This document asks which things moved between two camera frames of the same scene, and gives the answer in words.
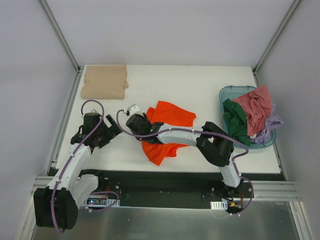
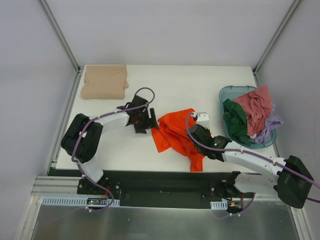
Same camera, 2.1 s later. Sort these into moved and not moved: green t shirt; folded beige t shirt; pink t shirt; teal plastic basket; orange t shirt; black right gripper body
Moved: black right gripper body; orange t shirt
Not moved: green t shirt; teal plastic basket; pink t shirt; folded beige t shirt
